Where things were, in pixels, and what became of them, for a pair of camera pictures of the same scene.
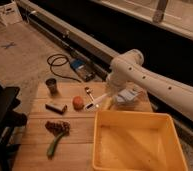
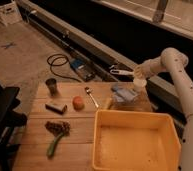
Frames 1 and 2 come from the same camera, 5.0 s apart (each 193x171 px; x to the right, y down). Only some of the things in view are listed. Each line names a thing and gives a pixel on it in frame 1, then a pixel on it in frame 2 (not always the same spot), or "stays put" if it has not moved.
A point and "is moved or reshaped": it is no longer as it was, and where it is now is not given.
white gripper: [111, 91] to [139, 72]
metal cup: [51, 85] stays put
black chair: [4, 119] stays put
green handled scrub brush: [58, 129] stays put
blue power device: [83, 68] stays put
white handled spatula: [92, 106] is moved or reshaped
